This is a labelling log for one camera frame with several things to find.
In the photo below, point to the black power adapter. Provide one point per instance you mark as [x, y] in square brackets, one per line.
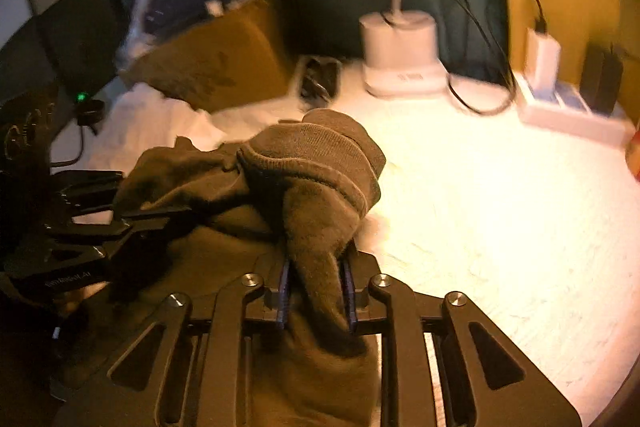
[600, 79]

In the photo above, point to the white desk lamp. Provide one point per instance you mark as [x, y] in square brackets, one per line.
[397, 42]

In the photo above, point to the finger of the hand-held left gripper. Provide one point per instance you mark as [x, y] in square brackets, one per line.
[85, 189]
[75, 259]

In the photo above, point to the olive printed sweatshirt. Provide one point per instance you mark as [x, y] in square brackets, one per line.
[310, 167]

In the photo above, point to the brown cardboard box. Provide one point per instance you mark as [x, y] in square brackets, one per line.
[210, 62]

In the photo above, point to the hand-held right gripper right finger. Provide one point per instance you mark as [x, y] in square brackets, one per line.
[350, 302]

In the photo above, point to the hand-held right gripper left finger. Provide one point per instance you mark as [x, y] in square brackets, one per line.
[284, 297]

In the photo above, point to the white power strip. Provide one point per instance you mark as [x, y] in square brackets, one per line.
[565, 117]

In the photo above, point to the white charger plug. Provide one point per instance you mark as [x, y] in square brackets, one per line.
[542, 57]

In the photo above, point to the white textured tablecloth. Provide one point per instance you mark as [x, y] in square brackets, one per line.
[475, 217]

